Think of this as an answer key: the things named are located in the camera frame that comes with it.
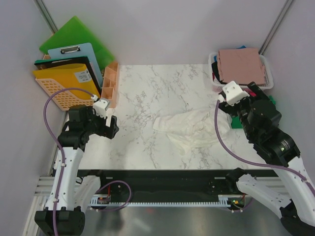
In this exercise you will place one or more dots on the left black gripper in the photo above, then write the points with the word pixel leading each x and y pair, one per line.
pixel 108 132

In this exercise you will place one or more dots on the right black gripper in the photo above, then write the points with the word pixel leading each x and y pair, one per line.
pixel 232 110

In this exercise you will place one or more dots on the white printed t shirt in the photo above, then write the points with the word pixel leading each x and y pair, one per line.
pixel 189 130

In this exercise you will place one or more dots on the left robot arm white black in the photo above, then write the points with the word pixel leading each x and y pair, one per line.
pixel 64 211

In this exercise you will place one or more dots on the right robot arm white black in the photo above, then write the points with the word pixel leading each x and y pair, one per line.
pixel 260 122

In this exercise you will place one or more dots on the green t shirt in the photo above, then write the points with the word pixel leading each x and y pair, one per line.
pixel 236 124

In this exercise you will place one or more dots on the white laundry basket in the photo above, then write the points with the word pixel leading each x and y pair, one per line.
pixel 217 87

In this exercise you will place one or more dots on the peach compartment organizer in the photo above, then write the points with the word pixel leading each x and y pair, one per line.
pixel 111 83

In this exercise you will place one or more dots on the pink folded t shirt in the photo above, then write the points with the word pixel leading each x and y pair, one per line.
pixel 240 65

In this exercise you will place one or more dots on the orange mesh file holder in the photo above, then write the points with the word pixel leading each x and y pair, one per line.
pixel 66 99

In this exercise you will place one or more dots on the black garment in basket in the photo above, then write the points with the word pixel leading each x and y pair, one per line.
pixel 215 70

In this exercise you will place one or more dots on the yellow folder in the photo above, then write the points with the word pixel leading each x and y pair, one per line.
pixel 74 75

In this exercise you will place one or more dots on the light blue clipboard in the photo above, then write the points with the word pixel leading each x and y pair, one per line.
pixel 78 50

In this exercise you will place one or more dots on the black folder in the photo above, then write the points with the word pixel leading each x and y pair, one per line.
pixel 50 63

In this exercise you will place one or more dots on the green plastic board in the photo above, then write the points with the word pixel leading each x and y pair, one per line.
pixel 76 32

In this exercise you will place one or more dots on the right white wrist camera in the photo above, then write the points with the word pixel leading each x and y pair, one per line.
pixel 232 94

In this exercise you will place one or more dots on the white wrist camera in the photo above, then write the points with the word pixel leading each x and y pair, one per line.
pixel 100 106
pixel 232 94

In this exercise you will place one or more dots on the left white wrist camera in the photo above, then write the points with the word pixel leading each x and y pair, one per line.
pixel 100 106

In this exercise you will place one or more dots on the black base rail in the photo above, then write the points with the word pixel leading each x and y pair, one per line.
pixel 164 185

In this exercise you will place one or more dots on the white cable duct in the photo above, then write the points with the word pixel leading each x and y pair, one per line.
pixel 103 201

